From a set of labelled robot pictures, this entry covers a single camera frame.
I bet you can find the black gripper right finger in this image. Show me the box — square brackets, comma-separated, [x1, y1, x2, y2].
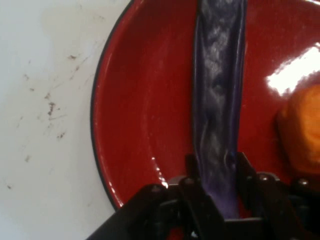
[236, 151, 320, 240]

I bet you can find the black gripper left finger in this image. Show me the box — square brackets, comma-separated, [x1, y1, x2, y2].
[84, 153, 226, 240]

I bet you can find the orange toy carrot piece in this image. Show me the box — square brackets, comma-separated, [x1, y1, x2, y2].
[274, 84, 320, 173]

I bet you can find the red enamel plate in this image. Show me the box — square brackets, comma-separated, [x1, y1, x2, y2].
[90, 0, 320, 226]

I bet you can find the purple toy eggplant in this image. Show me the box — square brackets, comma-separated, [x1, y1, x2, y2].
[191, 0, 248, 221]

